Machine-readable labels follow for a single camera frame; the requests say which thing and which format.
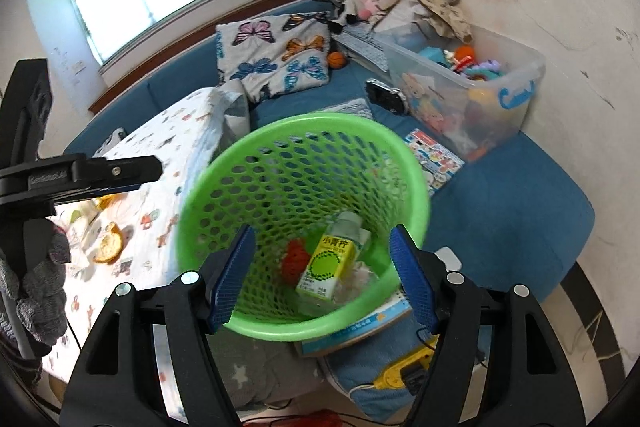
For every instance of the yellow power strip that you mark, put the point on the yellow power strip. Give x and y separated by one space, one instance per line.
392 374

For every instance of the grey checkered mat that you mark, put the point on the grey checkered mat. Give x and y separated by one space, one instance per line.
365 49

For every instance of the person's left hand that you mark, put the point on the person's left hand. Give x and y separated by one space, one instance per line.
42 287

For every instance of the green plastic mesh basket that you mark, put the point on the green plastic mesh basket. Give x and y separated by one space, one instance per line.
300 157

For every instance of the clear plastic storage box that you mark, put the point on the clear plastic storage box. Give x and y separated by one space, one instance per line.
450 97

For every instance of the large butterfly print pillow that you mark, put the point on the large butterfly print pillow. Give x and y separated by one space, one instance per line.
272 52

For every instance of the red crumpled wrapper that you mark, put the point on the red crumpled wrapper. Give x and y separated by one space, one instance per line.
294 263

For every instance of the small toy basketball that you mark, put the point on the small toy basketball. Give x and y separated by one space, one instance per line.
337 60

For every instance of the blue-edged book under basket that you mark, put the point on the blue-edged book under basket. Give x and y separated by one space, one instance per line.
360 334

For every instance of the white plastic bottle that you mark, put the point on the white plastic bottle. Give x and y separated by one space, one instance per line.
349 227

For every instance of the black game console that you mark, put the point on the black game console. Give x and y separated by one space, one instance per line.
385 96

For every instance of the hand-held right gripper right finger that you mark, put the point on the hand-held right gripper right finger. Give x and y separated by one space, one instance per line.
415 282

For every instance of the cartoon picture book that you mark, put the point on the cartoon picture book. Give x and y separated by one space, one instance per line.
435 162

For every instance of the pink plush toy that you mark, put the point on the pink plush toy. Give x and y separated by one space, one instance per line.
369 7

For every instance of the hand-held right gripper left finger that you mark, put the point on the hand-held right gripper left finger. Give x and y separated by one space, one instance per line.
229 279

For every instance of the cartoon printed blanket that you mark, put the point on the cartoon printed blanket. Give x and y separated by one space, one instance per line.
165 142

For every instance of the blue sofa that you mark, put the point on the blue sofa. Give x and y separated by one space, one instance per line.
500 207

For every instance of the orange peel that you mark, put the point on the orange peel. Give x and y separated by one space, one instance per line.
109 244

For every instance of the small butterfly print pillow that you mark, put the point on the small butterfly print pillow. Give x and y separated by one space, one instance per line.
111 142

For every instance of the grey star print cloth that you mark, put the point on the grey star print cloth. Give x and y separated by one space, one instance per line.
260 367

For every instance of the green-labelled drink bottle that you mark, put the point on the green-labelled drink bottle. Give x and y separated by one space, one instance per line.
326 264

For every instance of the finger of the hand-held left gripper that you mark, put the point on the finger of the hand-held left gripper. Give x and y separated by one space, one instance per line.
120 172

